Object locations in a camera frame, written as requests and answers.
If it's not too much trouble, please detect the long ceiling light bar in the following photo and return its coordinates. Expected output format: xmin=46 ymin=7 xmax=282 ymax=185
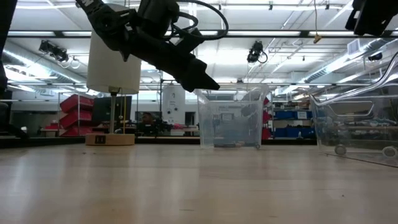
xmin=226 ymin=30 xmax=302 ymax=37
xmin=7 ymin=30 xmax=93 ymax=37
xmin=308 ymin=30 xmax=355 ymax=37

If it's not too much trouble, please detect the person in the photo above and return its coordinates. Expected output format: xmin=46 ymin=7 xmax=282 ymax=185
xmin=139 ymin=111 xmax=156 ymax=131

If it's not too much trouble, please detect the yellow hanging cord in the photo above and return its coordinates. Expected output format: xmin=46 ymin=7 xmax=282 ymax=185
xmin=312 ymin=0 xmax=323 ymax=44

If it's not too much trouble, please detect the white shade wooden base lamp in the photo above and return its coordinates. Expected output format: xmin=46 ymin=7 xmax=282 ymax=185
xmin=85 ymin=3 xmax=142 ymax=146

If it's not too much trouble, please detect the white cylindrical tank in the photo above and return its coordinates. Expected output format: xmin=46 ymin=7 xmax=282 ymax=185
xmin=161 ymin=84 xmax=187 ymax=125

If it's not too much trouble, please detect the red storage bin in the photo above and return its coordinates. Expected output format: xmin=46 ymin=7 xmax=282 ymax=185
xmin=60 ymin=110 xmax=93 ymax=129
xmin=44 ymin=124 xmax=105 ymax=137
xmin=60 ymin=94 xmax=95 ymax=113

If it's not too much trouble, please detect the clear long plastic bin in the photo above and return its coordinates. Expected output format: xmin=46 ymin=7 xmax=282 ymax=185
xmin=309 ymin=51 xmax=398 ymax=169

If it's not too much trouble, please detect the shelf with blue bins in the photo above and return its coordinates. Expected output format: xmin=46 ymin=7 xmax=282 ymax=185
xmin=271 ymin=99 xmax=315 ymax=139

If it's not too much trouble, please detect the clear square plastic bin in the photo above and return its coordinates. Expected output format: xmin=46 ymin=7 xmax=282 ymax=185
xmin=193 ymin=82 xmax=271 ymax=149

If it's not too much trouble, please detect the red background bin stack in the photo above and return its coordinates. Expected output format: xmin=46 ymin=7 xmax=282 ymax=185
xmin=262 ymin=96 xmax=273 ymax=141

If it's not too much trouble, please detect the black background monitor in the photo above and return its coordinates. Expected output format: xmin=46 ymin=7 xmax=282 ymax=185
xmin=92 ymin=95 xmax=133 ymax=125

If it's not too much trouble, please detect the black left wrist camera cable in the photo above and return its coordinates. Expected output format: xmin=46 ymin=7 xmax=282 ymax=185
xmin=166 ymin=0 xmax=230 ymax=41

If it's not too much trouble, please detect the silver Energizer battery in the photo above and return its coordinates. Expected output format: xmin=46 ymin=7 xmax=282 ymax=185
xmin=382 ymin=145 xmax=398 ymax=158
xmin=334 ymin=143 xmax=348 ymax=156

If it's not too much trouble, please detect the white air vent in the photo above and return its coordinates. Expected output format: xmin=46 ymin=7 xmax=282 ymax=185
xmin=347 ymin=39 xmax=361 ymax=55

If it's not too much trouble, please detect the black aluminium table frame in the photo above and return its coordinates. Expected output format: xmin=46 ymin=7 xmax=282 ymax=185
xmin=0 ymin=135 xmax=318 ymax=149

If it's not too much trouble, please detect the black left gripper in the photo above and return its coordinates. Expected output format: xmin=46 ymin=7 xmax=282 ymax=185
xmin=130 ymin=27 xmax=221 ymax=93

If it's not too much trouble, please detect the silver ventilation duct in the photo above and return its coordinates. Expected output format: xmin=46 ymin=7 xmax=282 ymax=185
xmin=2 ymin=39 xmax=86 ymax=82

